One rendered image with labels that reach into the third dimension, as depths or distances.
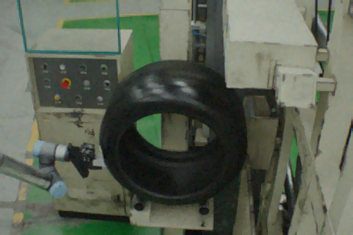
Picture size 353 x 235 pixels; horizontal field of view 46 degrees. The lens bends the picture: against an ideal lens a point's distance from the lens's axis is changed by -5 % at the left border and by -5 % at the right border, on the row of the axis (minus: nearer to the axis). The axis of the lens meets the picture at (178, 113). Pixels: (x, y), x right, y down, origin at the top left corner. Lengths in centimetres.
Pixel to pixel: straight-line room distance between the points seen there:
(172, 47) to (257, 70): 71
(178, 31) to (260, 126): 56
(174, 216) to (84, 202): 113
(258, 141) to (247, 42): 91
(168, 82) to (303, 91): 59
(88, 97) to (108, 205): 81
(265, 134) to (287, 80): 88
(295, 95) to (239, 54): 19
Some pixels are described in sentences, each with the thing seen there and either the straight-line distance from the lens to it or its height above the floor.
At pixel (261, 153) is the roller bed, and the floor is 100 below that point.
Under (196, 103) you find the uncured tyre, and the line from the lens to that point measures 154.
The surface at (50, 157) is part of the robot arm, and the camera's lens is 192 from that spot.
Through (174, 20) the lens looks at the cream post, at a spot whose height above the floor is 161.
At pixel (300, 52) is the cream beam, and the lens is 120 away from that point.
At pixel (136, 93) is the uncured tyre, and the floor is 145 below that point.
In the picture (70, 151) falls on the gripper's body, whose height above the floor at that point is 111.
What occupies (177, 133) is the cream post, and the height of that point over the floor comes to 104.
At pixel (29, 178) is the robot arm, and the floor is 110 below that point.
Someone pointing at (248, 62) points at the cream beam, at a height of 172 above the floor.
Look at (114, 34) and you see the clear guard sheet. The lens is 229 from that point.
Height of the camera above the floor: 222
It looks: 32 degrees down
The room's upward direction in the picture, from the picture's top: 1 degrees clockwise
